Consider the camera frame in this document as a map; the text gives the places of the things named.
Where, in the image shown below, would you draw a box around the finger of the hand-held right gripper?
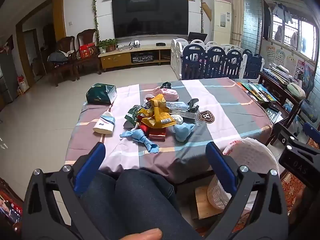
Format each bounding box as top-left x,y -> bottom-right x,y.
303,122 -> 320,140
276,126 -> 320,155

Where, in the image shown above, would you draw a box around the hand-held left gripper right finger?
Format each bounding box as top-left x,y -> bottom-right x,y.
205,141 -> 290,240

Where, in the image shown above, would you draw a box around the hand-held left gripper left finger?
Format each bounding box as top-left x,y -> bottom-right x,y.
21,142 -> 110,240

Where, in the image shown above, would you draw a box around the white trash bin with liner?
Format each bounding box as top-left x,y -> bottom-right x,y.
207,137 -> 280,210

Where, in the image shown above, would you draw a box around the light blue paper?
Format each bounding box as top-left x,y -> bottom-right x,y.
173,123 -> 195,142

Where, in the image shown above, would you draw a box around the blue twisted cloth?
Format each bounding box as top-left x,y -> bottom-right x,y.
119,129 -> 160,154

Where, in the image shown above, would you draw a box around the green wafer packet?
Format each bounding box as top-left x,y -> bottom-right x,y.
124,105 -> 143,128

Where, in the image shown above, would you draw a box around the red snack packet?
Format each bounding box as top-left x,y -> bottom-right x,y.
139,124 -> 167,142

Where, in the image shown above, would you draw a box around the yellow snack bag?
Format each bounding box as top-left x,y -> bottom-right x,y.
138,94 -> 176,130

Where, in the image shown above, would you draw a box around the pink packet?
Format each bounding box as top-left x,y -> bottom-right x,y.
153,87 -> 178,102

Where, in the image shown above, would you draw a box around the person's left hand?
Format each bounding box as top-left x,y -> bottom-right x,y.
125,228 -> 163,240

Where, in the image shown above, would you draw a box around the grey green cushion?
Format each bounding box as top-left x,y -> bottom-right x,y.
287,83 -> 306,99

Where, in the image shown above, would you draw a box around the wooden board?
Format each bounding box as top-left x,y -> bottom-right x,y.
195,186 -> 225,219

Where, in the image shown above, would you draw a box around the blue printed chair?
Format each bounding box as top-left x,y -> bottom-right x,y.
297,62 -> 320,124

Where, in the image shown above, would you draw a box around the dark wooden side table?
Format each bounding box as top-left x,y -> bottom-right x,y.
235,71 -> 303,145

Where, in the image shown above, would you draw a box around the person's dark jeans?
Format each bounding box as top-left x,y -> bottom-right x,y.
80,169 -> 200,240

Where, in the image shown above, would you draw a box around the row of colourful books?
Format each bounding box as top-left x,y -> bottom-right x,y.
236,81 -> 278,105

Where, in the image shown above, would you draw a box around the stack of books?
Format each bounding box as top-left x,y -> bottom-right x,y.
262,64 -> 293,84

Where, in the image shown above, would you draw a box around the striped plaid tablecloth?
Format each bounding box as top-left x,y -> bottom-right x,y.
64,77 -> 273,183

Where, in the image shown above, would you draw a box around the dark green shopping bag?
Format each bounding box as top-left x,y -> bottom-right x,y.
86,83 -> 117,105

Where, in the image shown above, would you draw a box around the red printed object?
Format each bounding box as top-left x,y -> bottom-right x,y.
0,177 -> 23,227

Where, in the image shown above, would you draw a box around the barred window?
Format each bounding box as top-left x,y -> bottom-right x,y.
271,1 -> 318,60

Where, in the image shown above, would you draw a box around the navy and white playpen fence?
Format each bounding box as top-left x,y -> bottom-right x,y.
171,38 -> 265,81

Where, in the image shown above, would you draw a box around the red and white bag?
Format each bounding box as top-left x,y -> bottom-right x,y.
17,75 -> 30,93

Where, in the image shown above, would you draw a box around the wooden television cabinet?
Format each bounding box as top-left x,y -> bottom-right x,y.
99,44 -> 173,72

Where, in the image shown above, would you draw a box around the red gift box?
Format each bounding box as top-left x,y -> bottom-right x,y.
79,43 -> 97,59

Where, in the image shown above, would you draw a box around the black stereo amplifier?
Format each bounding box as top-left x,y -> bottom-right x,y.
131,52 -> 154,63

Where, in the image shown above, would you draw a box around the hanging clothes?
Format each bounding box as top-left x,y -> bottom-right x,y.
271,2 -> 293,23

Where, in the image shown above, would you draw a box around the potted green plant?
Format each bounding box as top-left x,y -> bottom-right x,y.
96,39 -> 118,53

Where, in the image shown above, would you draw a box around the dark wooden chair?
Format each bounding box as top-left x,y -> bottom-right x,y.
76,29 -> 102,77
49,36 -> 77,87

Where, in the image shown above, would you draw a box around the black laptop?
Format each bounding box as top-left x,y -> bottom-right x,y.
187,32 -> 208,43

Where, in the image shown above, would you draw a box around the white standing air conditioner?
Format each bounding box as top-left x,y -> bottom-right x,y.
212,0 -> 232,44

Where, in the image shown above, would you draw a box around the beige curtain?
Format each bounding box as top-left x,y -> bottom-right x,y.
226,0 -> 244,47

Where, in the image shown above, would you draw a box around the large black television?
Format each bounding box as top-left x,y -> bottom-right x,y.
111,0 -> 189,39

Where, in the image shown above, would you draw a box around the wall learning charts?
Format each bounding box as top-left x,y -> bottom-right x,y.
266,45 -> 297,70

